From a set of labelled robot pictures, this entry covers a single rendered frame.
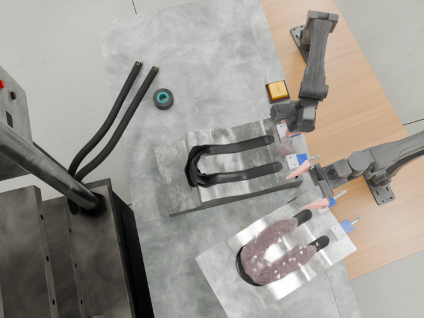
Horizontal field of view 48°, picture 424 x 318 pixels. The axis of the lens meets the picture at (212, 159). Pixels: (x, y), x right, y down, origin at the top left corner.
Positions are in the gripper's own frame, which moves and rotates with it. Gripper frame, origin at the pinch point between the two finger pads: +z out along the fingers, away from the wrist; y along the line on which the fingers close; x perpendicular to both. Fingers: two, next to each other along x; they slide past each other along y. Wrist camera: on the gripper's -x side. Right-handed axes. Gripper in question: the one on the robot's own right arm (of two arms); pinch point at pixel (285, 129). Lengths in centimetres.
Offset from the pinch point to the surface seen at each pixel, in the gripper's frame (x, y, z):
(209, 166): -26.9, 6.4, 12.0
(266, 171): -6.4, 10.8, 10.5
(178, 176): -35.4, 4.3, 22.7
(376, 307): 72, 61, 82
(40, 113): -78, -86, 120
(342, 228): 13.3, 36.9, 6.3
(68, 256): -77, 28, 22
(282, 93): 8.0, -19.3, 6.0
